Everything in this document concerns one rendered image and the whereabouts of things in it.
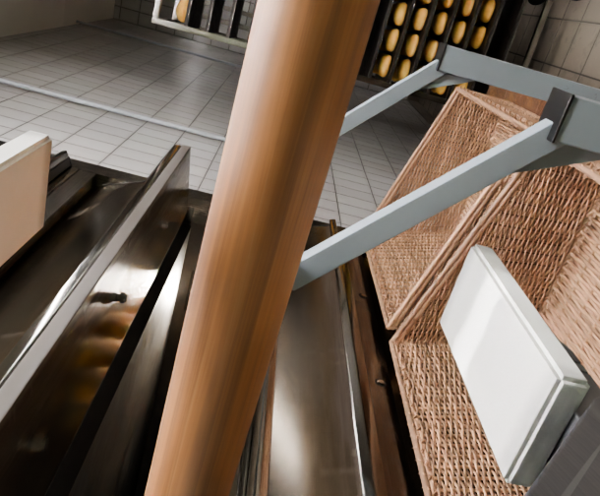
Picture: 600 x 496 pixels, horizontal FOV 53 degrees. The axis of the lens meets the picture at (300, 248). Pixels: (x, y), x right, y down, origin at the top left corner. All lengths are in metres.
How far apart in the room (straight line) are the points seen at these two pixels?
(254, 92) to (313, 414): 0.89
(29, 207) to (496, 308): 0.13
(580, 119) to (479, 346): 0.42
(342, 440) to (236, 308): 0.81
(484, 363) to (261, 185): 0.07
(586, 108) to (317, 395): 0.68
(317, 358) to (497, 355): 1.00
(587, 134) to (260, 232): 0.45
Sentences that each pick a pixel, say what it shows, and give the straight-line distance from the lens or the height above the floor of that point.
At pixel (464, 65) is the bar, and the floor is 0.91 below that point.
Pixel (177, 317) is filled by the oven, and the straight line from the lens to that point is 1.93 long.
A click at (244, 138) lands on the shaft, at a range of 0.16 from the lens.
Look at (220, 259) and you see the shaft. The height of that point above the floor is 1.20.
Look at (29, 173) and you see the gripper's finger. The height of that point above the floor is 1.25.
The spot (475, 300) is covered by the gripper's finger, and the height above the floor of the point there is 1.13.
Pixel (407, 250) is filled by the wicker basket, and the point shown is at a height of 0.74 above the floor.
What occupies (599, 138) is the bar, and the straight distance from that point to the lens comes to 0.59.
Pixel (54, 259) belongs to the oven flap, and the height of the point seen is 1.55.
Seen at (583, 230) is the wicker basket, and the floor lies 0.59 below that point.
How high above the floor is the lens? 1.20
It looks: 6 degrees down
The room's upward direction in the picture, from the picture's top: 76 degrees counter-clockwise
